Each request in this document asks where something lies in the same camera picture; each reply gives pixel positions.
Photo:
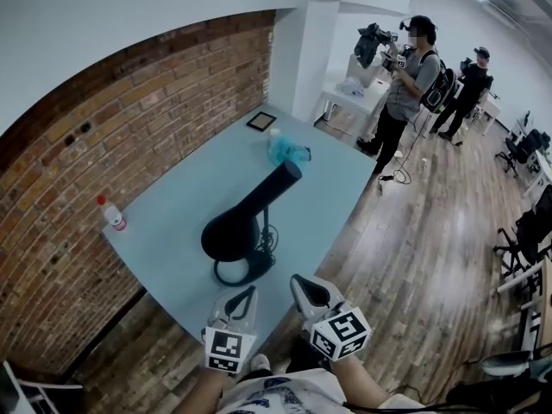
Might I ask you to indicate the grey garment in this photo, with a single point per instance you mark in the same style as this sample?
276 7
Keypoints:
368 43

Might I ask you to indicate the white oval dish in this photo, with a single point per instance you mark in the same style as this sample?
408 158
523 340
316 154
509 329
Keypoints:
504 362

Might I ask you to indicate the black mesh office chair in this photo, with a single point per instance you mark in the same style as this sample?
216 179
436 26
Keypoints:
528 235

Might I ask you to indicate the person's left forearm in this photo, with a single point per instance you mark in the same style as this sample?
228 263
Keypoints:
202 393

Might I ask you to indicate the white floor power strip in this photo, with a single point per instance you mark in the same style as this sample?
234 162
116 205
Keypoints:
398 154

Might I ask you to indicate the small white table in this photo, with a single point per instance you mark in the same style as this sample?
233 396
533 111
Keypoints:
489 108

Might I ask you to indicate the grey box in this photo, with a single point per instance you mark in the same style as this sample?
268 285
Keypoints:
374 73

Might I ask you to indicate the person's left shoe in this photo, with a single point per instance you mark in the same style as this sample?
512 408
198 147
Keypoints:
260 362

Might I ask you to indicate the person's right leg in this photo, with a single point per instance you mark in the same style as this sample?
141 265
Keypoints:
302 356

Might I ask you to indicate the light crumpled cloth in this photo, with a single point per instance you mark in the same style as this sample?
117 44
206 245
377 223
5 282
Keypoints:
350 86

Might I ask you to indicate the black desk lamp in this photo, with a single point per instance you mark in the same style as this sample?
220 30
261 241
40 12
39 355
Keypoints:
241 227

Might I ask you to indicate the small black picture frame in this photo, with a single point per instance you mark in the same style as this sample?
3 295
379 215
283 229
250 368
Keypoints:
261 121

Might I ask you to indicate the person's white printed shirt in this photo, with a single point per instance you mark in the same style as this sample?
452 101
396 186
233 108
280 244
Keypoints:
297 393

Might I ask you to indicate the white folding chair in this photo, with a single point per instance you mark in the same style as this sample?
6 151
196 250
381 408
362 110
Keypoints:
21 393

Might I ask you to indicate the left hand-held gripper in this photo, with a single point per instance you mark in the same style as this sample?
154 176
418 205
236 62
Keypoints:
230 347

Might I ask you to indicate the person's right forearm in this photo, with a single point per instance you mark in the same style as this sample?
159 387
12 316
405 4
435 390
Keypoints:
364 382

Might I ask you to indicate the clear water bottle red cap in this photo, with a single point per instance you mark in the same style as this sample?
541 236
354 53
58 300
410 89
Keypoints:
114 216

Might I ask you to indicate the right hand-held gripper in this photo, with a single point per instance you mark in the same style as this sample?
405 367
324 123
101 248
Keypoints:
340 332

